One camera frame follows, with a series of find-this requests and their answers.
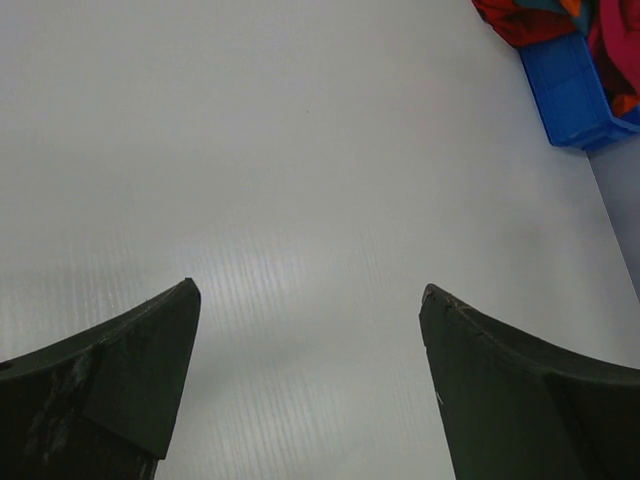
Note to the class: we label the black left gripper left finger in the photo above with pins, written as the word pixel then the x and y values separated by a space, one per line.
pixel 103 403

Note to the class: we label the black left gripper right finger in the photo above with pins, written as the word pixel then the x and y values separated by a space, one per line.
pixel 514 406

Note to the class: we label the blue plastic bin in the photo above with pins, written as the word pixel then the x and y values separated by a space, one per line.
pixel 570 98

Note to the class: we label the magenta t shirt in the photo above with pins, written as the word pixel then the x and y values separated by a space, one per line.
pixel 614 45

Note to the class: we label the red t shirt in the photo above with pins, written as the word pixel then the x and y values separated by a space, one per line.
pixel 520 26

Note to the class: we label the orange t shirt in pile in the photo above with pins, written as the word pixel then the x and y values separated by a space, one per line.
pixel 622 104

